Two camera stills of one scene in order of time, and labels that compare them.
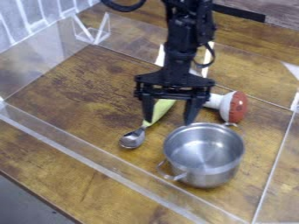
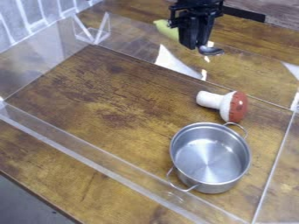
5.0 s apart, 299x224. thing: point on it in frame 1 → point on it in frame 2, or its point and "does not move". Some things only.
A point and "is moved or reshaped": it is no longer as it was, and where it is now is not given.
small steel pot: x=203 y=154 is moved or reshaped
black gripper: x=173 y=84 → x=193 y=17
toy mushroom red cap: x=231 y=104 does not move
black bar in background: x=238 y=12 does not move
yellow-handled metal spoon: x=134 y=138 → x=173 y=31
